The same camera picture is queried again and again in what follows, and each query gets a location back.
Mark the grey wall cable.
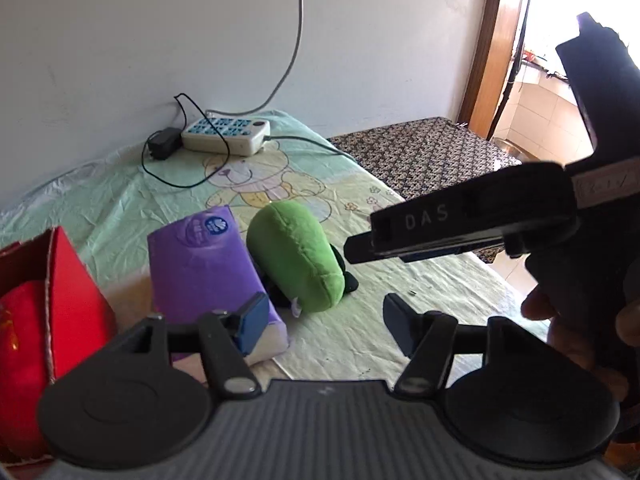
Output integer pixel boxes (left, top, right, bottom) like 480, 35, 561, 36
204, 0, 307, 117

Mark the white blue power strip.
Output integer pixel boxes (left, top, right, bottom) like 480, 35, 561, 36
181, 115, 270, 157

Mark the green plush toy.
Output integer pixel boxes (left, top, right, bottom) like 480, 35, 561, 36
245, 200, 359, 316

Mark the black power adapter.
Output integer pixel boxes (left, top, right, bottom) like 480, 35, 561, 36
146, 127, 183, 160

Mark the person's right hand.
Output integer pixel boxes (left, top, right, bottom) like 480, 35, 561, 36
521, 286, 639, 444

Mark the red plush toy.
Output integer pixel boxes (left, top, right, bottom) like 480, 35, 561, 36
1, 281, 49, 460

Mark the dark patterned mattress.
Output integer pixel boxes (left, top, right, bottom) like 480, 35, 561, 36
326, 115, 524, 264

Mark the red cardboard box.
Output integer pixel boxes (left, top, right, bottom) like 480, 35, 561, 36
1, 226, 117, 463

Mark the light green bed sheet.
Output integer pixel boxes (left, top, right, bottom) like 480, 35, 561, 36
1, 112, 524, 382

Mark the purple tissue pack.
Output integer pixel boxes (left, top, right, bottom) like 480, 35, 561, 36
146, 205, 292, 366

